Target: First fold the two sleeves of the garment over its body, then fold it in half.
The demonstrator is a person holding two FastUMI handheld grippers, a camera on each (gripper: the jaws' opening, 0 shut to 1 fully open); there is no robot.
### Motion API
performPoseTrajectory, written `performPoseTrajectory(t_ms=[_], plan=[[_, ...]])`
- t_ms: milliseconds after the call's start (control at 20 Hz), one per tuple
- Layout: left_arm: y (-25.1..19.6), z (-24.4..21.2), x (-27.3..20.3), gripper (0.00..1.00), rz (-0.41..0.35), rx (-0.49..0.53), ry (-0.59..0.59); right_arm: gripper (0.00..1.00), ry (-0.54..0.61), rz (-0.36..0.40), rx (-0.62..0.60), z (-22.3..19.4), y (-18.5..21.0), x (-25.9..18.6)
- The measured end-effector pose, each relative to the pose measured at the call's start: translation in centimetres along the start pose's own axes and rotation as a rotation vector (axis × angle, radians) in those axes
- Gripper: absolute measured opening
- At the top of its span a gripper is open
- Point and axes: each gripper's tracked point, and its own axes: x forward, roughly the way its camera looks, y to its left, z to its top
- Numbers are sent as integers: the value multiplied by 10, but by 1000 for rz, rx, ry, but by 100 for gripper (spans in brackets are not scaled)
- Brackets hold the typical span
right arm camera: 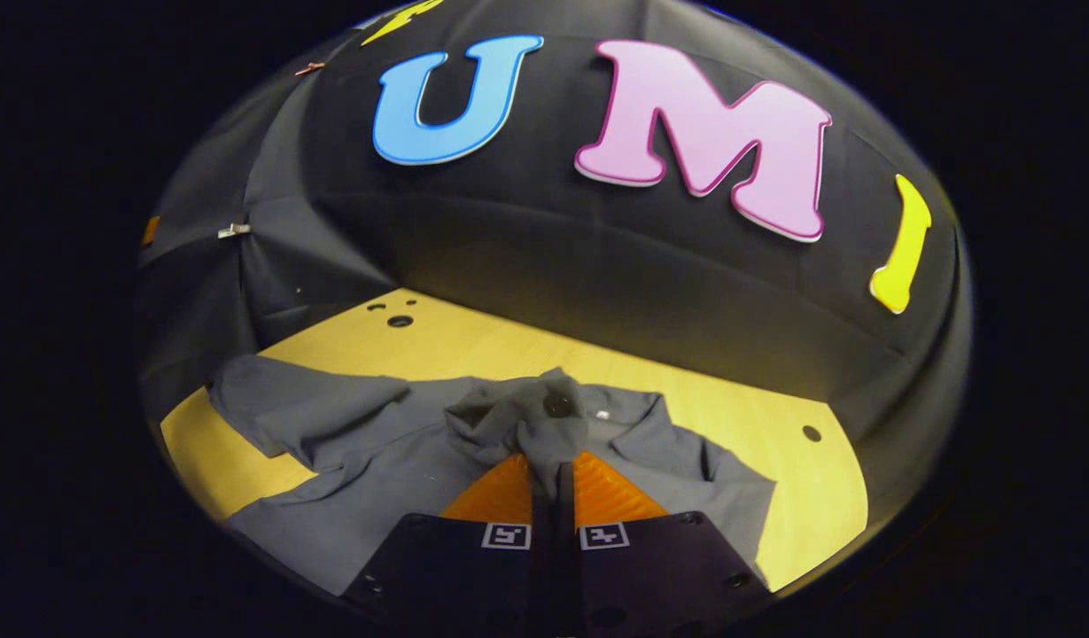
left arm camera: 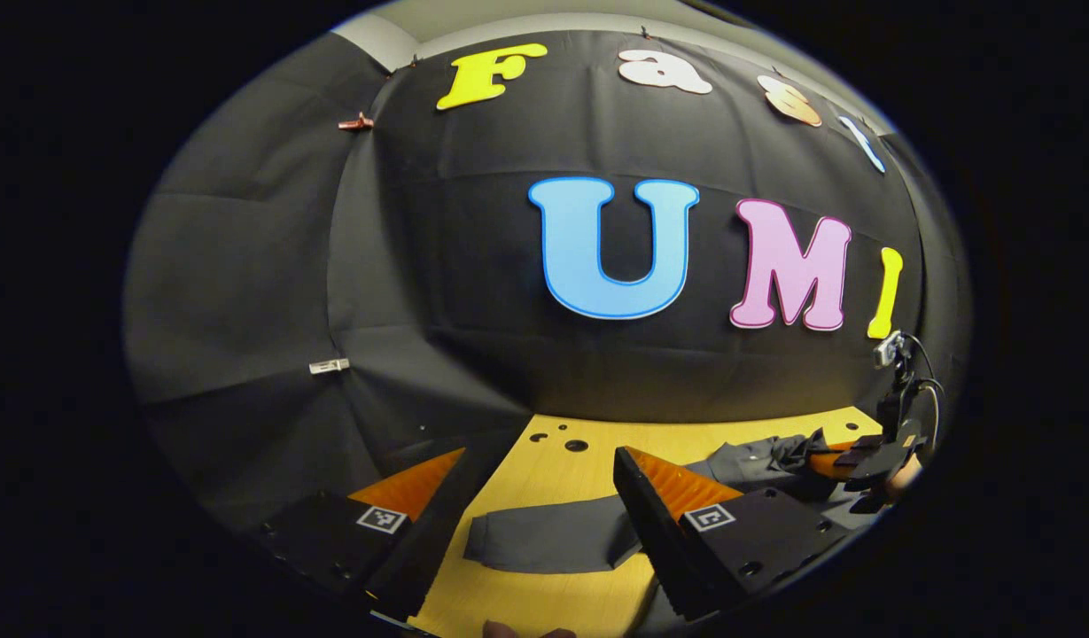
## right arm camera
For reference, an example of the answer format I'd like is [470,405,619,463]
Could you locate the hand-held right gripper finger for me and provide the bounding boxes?
[340,452,559,638]
[557,450,771,638]

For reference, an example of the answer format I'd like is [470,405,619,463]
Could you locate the grey button shirt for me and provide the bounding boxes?
[209,354,777,596]

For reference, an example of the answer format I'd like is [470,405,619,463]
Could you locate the black backdrop cloth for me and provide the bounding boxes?
[136,0,975,533]

